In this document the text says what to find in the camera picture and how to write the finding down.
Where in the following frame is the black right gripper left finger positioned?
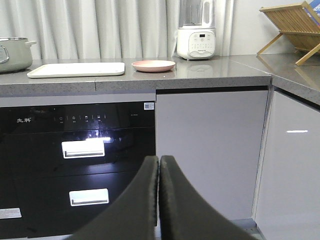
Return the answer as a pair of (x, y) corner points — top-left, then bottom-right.
(67, 156), (159, 240)

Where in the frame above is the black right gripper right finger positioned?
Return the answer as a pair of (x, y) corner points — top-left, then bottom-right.
(159, 155), (254, 240)

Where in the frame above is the pink round plate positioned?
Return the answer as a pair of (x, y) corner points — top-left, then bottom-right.
(131, 60), (176, 73)

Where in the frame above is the cream bear serving tray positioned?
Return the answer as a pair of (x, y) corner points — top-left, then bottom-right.
(27, 62), (125, 79)

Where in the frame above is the grey cabinet door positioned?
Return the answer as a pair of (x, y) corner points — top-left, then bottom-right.
(156, 90), (268, 220)

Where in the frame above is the black drawer disinfection cabinet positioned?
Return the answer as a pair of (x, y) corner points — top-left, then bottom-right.
(0, 101), (156, 239)

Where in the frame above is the white side cabinet door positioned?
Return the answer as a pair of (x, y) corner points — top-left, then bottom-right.
(254, 91), (320, 240)

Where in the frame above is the white blender appliance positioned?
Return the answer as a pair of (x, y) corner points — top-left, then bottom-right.
(176, 0), (216, 60)

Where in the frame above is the white pleated curtain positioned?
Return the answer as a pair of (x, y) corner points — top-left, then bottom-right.
(0, 0), (235, 60)

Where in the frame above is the green electric cooking pot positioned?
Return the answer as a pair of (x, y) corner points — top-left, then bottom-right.
(0, 37), (37, 73)

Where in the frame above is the wooden dish rack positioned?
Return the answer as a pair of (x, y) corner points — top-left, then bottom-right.
(257, 1), (320, 66)

